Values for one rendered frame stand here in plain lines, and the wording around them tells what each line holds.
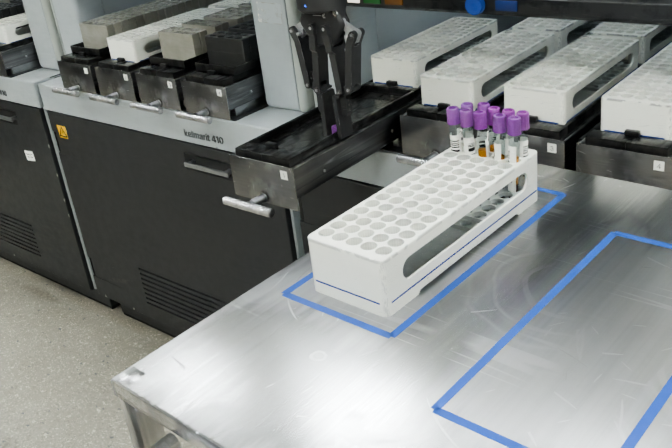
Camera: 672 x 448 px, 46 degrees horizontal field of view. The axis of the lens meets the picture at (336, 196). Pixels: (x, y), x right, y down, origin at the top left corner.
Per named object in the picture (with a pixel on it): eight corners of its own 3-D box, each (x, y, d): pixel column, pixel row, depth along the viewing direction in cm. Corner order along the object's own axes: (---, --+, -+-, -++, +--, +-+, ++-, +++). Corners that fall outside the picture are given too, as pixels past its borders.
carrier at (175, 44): (204, 59, 172) (199, 32, 170) (197, 62, 171) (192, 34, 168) (169, 55, 179) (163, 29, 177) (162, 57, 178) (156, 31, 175)
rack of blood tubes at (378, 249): (468, 181, 102) (466, 136, 99) (539, 198, 96) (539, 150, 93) (311, 289, 83) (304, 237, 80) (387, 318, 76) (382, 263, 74)
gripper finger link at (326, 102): (322, 94, 123) (318, 93, 123) (327, 136, 126) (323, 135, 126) (334, 88, 125) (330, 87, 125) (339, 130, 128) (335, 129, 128)
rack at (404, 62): (456, 45, 166) (455, 16, 164) (499, 49, 160) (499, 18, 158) (372, 88, 146) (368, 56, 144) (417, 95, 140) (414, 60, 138)
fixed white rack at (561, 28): (576, 20, 174) (577, -9, 171) (621, 23, 168) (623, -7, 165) (511, 58, 154) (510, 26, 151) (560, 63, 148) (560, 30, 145)
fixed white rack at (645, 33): (646, 24, 164) (648, -6, 162) (697, 28, 158) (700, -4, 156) (587, 65, 144) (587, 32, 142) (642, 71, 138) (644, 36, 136)
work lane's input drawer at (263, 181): (459, 71, 173) (457, 30, 169) (517, 77, 164) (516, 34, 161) (214, 206, 124) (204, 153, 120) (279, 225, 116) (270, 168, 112)
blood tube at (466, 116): (464, 196, 97) (456, 111, 92) (471, 190, 98) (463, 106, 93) (475, 198, 96) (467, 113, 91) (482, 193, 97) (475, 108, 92)
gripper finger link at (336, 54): (334, 19, 119) (341, 18, 119) (349, 90, 123) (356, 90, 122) (318, 25, 117) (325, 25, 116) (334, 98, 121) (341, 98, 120)
